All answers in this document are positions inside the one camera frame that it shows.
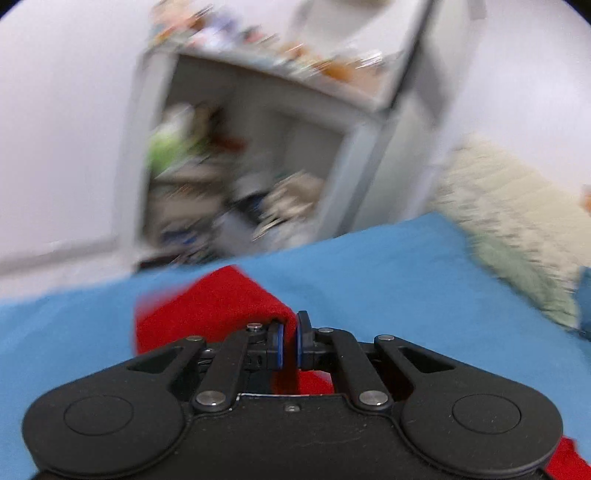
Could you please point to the blue bed sheet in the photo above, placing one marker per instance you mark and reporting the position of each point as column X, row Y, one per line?
column 406, row 286

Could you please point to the cream fuzzy blanket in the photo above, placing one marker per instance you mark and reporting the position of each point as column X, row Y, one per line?
column 517, row 217

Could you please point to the grey open shelf cabinet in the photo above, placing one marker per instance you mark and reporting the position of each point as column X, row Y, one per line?
column 295, row 138

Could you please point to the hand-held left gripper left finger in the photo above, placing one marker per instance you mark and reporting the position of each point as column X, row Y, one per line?
column 276, row 347

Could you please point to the clutter of shelf goods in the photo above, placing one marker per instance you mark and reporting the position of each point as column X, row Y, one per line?
column 221, row 189

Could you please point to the red small garment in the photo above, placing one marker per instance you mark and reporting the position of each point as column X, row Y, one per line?
column 217, row 307

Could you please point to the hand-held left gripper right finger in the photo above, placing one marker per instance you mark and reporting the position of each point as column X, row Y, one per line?
column 302, row 344

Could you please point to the row of small colourful figures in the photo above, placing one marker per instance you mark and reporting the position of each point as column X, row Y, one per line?
column 272, row 39

